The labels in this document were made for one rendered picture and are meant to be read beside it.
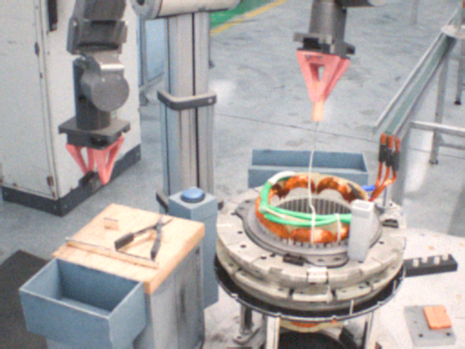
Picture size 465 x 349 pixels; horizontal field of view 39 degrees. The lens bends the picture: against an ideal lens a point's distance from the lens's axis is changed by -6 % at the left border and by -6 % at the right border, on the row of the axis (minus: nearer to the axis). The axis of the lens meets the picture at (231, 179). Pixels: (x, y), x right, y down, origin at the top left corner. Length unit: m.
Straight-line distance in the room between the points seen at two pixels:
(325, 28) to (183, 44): 0.47
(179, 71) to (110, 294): 0.55
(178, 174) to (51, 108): 1.80
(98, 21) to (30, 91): 2.31
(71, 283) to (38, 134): 2.25
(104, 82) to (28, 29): 2.27
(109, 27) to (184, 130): 0.53
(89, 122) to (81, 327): 0.31
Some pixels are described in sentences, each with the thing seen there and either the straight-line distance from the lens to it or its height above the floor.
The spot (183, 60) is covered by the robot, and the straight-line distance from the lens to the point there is 1.45.
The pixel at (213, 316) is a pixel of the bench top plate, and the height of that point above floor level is 0.78.
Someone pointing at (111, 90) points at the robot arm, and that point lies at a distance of 0.96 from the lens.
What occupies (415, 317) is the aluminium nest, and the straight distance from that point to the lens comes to 1.45.
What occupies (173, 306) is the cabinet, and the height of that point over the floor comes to 0.96.
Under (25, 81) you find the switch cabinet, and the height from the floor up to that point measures 0.71.
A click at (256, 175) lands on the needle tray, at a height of 1.05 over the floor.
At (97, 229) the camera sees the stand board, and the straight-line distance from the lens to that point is 1.20.
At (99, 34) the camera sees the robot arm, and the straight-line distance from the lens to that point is 1.01.
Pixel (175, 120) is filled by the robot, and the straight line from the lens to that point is 1.48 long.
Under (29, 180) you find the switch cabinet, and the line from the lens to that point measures 3.53.
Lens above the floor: 1.66
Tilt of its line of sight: 26 degrees down
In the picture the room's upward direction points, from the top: straight up
